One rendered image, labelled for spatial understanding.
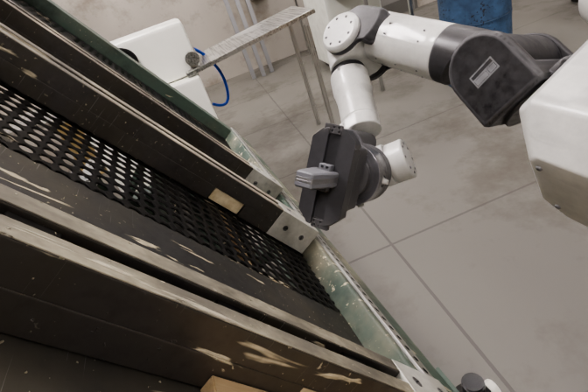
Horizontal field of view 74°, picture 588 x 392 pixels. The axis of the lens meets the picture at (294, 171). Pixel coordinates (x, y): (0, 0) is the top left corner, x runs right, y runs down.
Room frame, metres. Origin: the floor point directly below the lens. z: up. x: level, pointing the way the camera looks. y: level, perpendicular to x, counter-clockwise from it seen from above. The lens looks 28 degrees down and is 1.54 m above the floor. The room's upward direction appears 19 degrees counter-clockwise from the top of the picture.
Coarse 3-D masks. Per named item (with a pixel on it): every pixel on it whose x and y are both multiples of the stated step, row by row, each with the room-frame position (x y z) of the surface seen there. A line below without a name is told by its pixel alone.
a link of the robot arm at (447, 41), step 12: (456, 24) 0.57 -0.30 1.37; (444, 36) 0.55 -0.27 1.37; (456, 36) 0.54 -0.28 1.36; (516, 36) 0.48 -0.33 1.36; (528, 36) 0.50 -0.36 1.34; (540, 36) 0.52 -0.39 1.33; (432, 48) 0.56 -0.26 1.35; (444, 48) 0.54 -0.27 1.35; (528, 48) 0.46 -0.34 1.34; (540, 48) 0.48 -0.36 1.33; (552, 48) 0.49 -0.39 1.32; (432, 60) 0.55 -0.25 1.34; (444, 60) 0.53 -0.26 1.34; (432, 72) 0.56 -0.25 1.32; (444, 72) 0.54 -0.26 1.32; (444, 84) 0.56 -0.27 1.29
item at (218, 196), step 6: (216, 192) 0.75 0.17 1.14; (222, 192) 0.75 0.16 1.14; (210, 198) 0.75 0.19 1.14; (216, 198) 0.75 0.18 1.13; (222, 198) 0.75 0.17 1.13; (228, 198) 0.76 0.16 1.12; (222, 204) 0.75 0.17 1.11; (228, 204) 0.76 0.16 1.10; (234, 204) 0.76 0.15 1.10; (240, 204) 0.76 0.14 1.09; (234, 210) 0.76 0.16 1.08
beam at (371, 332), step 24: (240, 144) 1.57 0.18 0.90; (288, 192) 1.18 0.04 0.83; (312, 264) 0.73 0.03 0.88; (336, 288) 0.62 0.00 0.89; (360, 312) 0.53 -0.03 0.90; (384, 312) 0.57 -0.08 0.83; (360, 336) 0.49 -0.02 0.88; (384, 336) 0.46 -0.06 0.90; (408, 336) 0.51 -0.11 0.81; (408, 360) 0.41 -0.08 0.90
